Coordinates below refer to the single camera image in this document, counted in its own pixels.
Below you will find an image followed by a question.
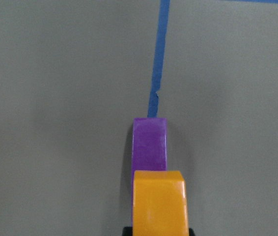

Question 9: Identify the orange trapezoid block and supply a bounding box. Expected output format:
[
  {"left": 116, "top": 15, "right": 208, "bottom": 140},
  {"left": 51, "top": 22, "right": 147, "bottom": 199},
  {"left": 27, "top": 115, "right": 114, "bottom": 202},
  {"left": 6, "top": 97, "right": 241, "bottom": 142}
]
[{"left": 132, "top": 171, "right": 189, "bottom": 236}]

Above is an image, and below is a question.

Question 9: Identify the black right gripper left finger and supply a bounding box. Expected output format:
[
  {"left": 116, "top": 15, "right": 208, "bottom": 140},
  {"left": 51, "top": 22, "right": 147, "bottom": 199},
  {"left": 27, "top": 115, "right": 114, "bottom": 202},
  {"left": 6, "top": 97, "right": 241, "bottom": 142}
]
[{"left": 122, "top": 226, "right": 133, "bottom": 236}]

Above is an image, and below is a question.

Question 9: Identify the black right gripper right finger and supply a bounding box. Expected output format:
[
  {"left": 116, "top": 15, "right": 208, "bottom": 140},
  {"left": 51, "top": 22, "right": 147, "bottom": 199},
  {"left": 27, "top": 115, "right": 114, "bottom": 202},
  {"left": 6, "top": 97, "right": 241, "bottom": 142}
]
[{"left": 189, "top": 228, "right": 195, "bottom": 236}]

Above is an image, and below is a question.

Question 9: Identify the purple trapezoid block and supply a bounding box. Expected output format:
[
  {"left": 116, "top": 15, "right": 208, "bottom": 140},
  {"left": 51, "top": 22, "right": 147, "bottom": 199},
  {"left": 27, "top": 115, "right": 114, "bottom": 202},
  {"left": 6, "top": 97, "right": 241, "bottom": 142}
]
[{"left": 130, "top": 117, "right": 168, "bottom": 205}]

